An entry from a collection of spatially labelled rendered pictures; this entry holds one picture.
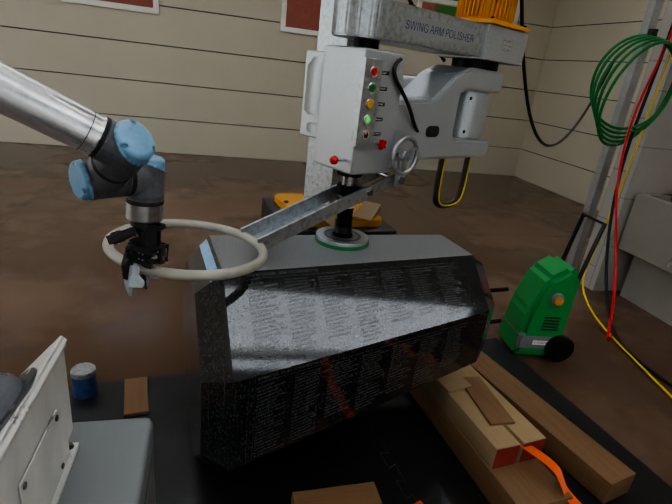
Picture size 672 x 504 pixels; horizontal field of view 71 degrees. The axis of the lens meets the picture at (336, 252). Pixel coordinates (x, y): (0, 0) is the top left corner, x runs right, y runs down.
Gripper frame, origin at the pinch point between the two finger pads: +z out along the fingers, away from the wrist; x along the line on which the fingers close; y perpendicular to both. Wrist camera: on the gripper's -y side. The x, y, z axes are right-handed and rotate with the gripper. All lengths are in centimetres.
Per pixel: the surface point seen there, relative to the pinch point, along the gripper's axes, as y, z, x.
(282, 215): 15, -12, 58
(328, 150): 25, -37, 70
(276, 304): 28.0, 9.5, 32.1
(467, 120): 67, -55, 124
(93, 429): 27, 4, -42
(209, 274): 18.1, -6.9, 6.7
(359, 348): 56, 21, 42
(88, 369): -61, 74, 42
